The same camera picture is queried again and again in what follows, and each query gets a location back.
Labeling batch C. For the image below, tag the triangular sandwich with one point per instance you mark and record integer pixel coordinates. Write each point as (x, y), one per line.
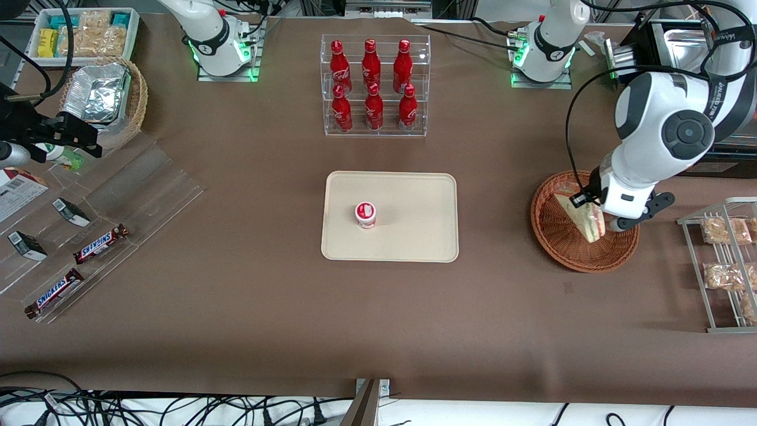
(585, 225)

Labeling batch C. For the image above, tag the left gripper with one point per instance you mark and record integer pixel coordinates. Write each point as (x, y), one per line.
(582, 197)

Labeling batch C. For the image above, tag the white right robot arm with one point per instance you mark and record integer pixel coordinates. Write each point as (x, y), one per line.
(207, 35)

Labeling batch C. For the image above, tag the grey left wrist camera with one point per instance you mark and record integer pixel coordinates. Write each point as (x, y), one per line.
(661, 201)

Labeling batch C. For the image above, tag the aluminium camera post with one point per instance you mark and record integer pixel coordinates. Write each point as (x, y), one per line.
(364, 408)

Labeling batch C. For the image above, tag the small black white box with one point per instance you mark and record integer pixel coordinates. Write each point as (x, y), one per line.
(26, 245)
(71, 213)

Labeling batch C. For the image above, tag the beige cracker bag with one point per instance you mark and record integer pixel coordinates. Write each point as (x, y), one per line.
(91, 19)
(94, 41)

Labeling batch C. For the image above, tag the white plastic bin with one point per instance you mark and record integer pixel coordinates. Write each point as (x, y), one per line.
(135, 29)

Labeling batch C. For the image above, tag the brown snack bag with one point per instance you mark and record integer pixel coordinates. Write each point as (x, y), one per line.
(753, 229)
(726, 231)
(751, 309)
(724, 277)

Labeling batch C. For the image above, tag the clear acrylic bottle rack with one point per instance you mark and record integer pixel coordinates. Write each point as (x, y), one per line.
(390, 134)

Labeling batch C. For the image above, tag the clear plastic wrapper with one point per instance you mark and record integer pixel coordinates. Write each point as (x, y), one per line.
(596, 38)

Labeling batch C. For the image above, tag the white orange carton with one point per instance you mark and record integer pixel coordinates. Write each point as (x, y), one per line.
(18, 192)

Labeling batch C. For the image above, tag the yellow snack packet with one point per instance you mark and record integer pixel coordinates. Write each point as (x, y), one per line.
(48, 42)

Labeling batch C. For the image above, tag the silver foil container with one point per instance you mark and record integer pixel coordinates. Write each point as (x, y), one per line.
(94, 94)

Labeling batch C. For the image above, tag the cream plastic tray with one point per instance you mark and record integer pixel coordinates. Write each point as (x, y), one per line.
(414, 201)

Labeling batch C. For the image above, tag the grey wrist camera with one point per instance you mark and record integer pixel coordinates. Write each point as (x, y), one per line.
(13, 155)
(661, 201)

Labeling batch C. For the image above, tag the teal snack packet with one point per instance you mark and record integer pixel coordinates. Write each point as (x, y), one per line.
(58, 22)
(121, 19)

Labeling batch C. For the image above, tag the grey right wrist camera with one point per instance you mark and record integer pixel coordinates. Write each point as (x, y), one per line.
(13, 155)

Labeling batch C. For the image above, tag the aluminium arm base plate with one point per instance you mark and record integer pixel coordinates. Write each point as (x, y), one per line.
(541, 85)
(236, 78)

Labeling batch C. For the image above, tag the green white small bottle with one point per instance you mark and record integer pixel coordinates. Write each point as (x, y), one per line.
(62, 157)

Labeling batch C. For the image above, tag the Snickers chocolate bar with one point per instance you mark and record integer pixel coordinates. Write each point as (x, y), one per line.
(54, 293)
(100, 244)

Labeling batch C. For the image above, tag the white cup red lid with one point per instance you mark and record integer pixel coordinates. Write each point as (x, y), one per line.
(365, 216)

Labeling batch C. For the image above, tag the tan wicker basket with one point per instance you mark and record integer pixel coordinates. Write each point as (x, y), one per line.
(139, 100)

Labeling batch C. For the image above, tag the aluminium frame profile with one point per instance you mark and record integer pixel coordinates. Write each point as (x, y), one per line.
(387, 7)

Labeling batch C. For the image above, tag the clear acrylic display stand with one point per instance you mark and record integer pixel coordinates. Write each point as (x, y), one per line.
(148, 189)

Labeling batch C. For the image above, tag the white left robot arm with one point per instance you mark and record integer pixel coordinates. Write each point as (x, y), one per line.
(650, 106)

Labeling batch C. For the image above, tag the red cola bottle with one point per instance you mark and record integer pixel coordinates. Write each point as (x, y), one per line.
(374, 112)
(342, 112)
(340, 68)
(407, 112)
(402, 68)
(371, 65)

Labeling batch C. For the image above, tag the round brown wicker basket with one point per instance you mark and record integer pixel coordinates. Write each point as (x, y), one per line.
(568, 254)

